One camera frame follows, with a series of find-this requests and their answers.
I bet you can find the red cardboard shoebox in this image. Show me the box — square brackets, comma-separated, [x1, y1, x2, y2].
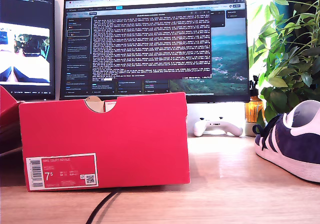
[0, 85, 191, 192]

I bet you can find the blue suede sneaker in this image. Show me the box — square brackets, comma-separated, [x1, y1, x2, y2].
[252, 99, 320, 184]

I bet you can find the wide black computer monitor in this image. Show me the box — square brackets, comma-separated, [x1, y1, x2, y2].
[59, 0, 251, 104]

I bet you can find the white game controller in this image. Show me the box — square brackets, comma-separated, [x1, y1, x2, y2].
[192, 117, 244, 137]

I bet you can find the small cream ceramic pot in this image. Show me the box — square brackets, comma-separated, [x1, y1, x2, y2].
[244, 120, 263, 137]

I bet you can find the amber glass pump bottle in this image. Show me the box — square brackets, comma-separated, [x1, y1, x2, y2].
[244, 74, 265, 124]

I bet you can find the green leafy houseplant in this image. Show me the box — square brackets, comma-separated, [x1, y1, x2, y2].
[249, 0, 320, 127]

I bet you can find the narrow black computer monitor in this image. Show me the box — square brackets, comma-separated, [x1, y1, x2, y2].
[0, 0, 56, 101]

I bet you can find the black table cable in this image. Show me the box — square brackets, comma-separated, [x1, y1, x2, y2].
[84, 187, 123, 224]

